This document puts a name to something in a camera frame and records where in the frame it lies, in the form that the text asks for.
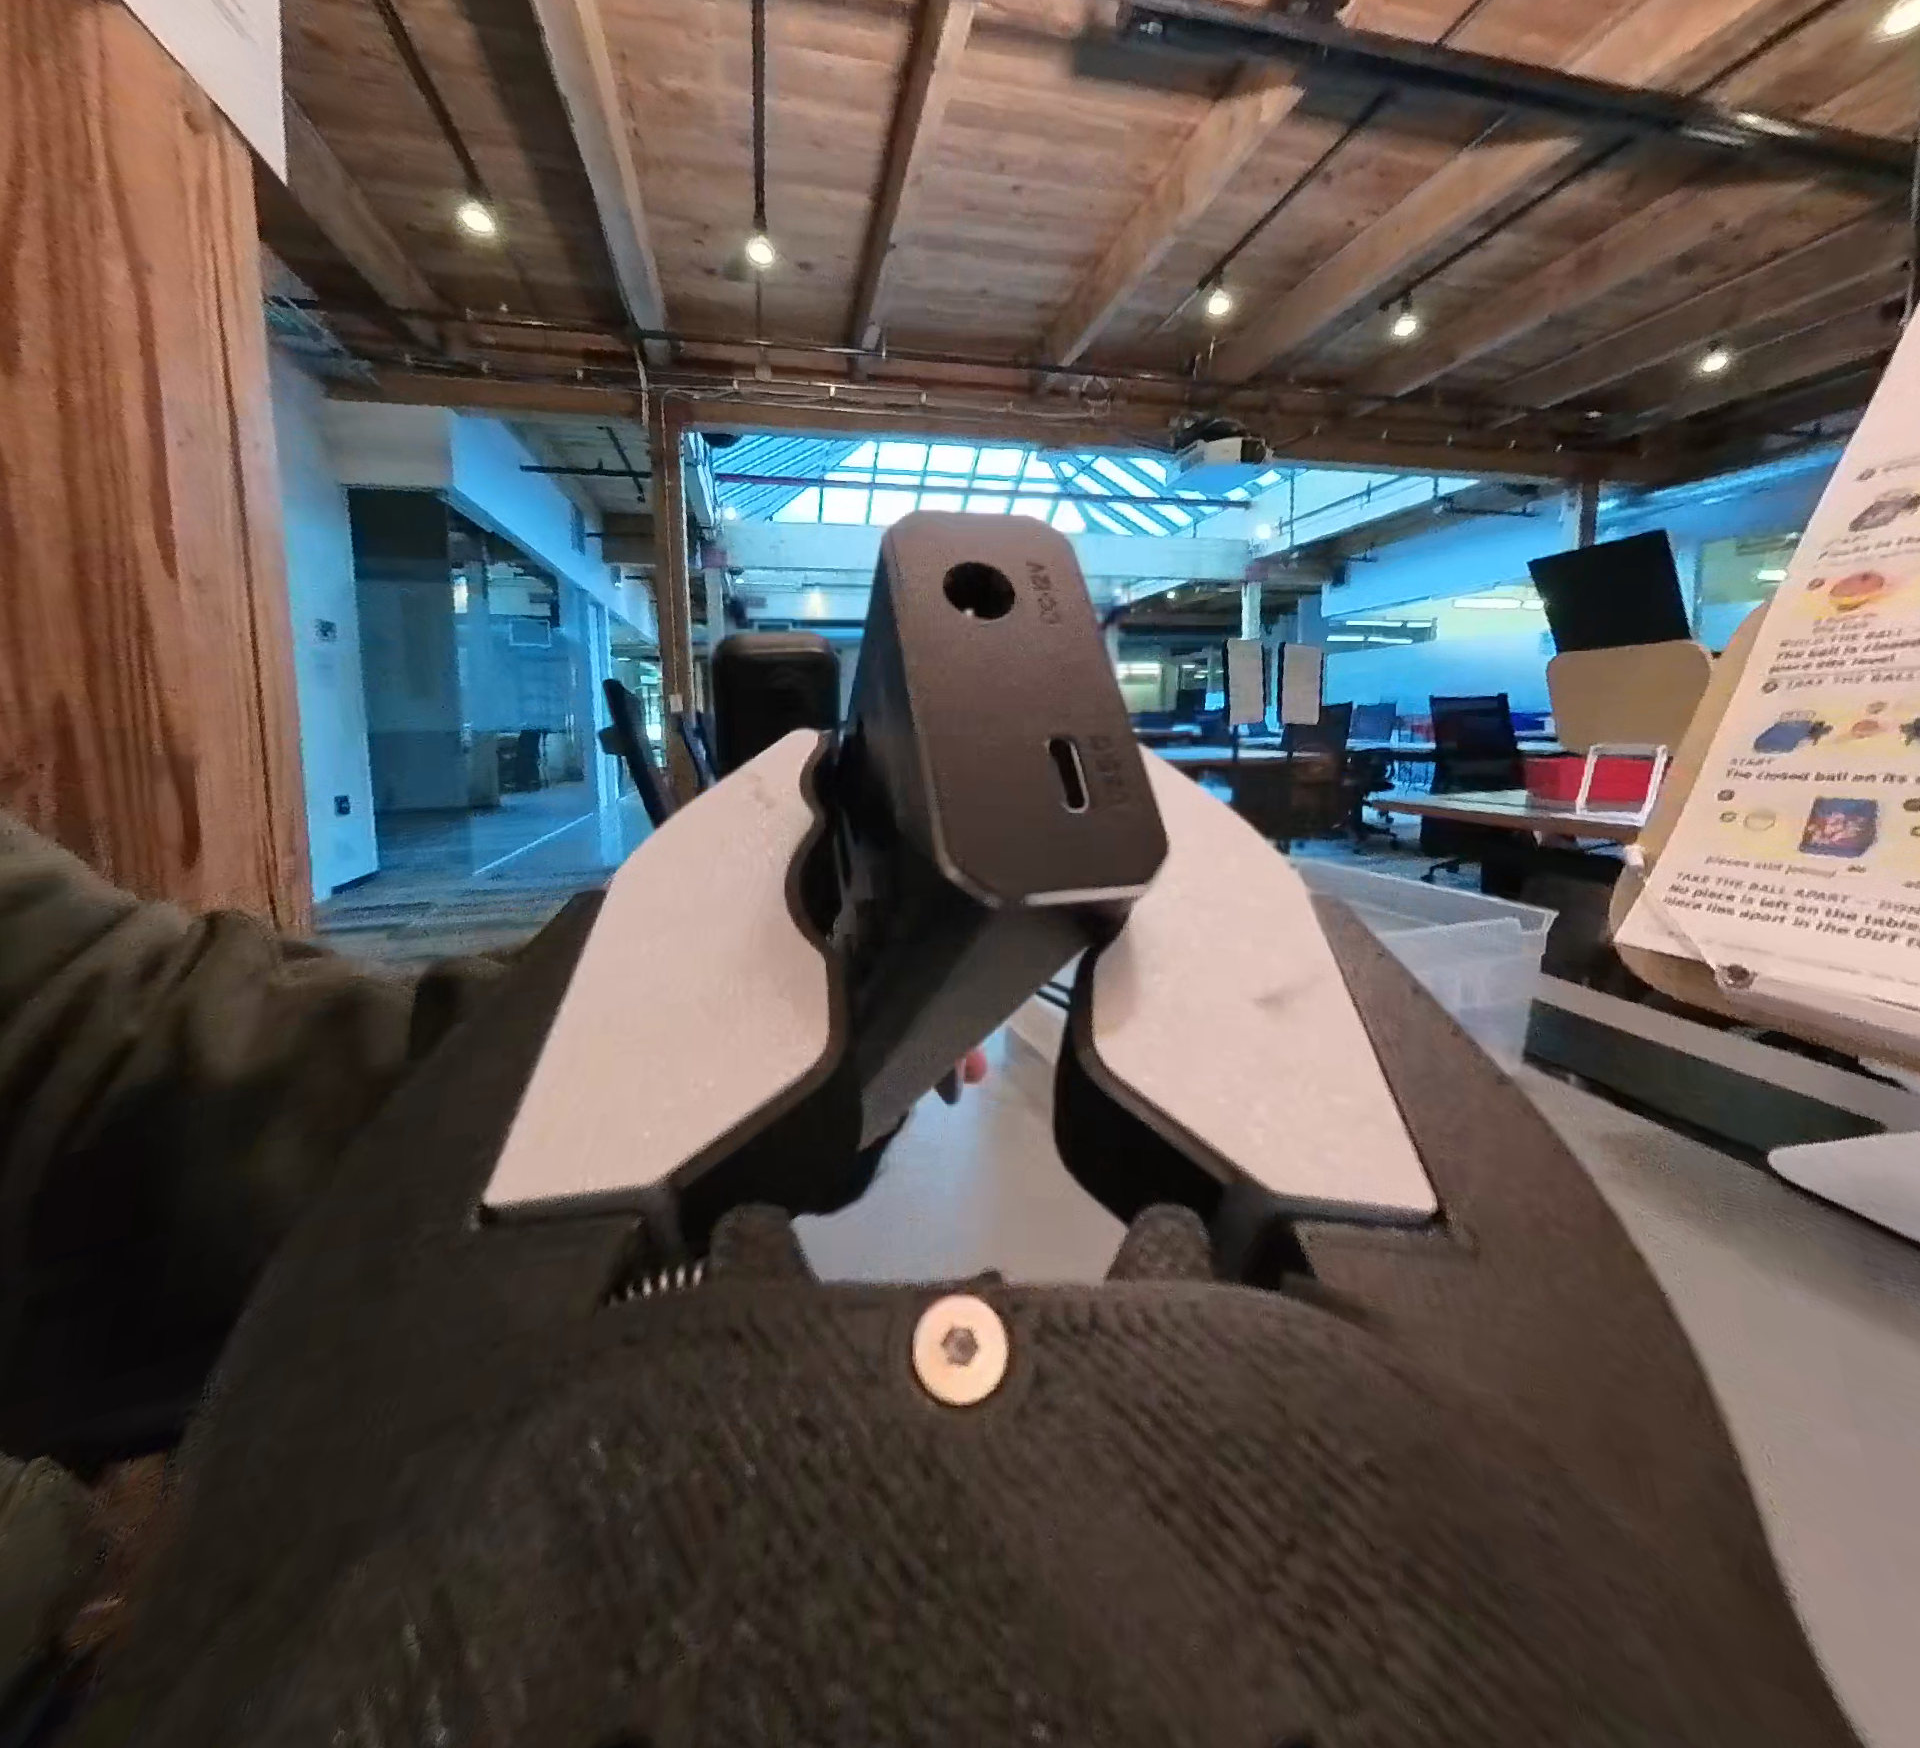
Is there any person's left forearm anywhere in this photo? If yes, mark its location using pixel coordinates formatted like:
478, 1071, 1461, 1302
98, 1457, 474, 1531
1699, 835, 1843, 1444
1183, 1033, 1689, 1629
0, 808, 601, 1481

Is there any grey desk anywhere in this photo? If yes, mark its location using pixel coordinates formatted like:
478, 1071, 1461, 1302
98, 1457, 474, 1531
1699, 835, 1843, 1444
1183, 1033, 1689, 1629
793, 1013, 1920, 1748

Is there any wooden stand black panel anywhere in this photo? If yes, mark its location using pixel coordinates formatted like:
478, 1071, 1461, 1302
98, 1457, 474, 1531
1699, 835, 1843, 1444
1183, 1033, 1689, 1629
1524, 528, 1716, 789

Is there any black office chair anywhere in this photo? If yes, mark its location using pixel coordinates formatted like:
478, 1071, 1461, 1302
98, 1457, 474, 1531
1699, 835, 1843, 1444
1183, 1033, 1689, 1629
1424, 694, 1523, 881

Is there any black multiport USB hub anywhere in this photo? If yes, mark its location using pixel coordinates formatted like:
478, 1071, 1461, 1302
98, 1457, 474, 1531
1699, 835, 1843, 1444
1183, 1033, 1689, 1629
830, 512, 1170, 1149

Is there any instruction sheet on wooden stand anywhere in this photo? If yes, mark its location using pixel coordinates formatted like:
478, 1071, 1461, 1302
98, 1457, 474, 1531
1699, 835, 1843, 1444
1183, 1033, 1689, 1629
1610, 309, 1920, 1245

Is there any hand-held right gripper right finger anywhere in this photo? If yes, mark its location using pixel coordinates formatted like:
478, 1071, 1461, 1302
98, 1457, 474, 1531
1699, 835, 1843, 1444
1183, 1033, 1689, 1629
1047, 755, 1441, 1258

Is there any printed instruction sheet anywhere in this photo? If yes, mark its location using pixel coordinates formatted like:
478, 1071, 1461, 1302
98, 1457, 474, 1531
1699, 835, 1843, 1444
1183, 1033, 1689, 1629
1615, 316, 1920, 1016

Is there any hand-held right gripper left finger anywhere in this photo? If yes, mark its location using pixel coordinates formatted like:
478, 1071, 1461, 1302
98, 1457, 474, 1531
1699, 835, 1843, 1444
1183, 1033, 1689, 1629
478, 729, 879, 1220

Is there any clear plastic organizer box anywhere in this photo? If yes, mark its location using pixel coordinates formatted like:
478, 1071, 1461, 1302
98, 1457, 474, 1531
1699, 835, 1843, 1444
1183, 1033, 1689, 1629
1295, 854, 1563, 1068

